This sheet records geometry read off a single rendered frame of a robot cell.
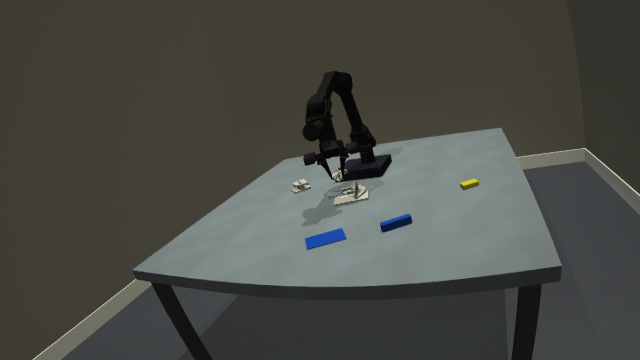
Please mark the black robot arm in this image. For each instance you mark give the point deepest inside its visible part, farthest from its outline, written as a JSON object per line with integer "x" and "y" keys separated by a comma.
{"x": 319, "y": 122}

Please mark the blue rectangular bar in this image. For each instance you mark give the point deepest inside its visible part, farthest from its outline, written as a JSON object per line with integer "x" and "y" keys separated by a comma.
{"x": 398, "y": 222}

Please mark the cream curved jaw piece with gear teeth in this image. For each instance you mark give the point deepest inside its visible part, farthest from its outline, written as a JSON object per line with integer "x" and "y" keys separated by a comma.
{"x": 338, "y": 174}

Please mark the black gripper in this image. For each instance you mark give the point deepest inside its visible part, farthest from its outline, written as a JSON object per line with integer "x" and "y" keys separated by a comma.
{"x": 311, "y": 158}

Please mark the yellow rectangular block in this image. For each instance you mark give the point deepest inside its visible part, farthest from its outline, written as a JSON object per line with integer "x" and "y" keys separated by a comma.
{"x": 469, "y": 184}

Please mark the blue flat rectangular plate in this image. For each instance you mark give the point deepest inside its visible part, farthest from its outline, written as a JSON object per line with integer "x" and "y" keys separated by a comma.
{"x": 325, "y": 238}

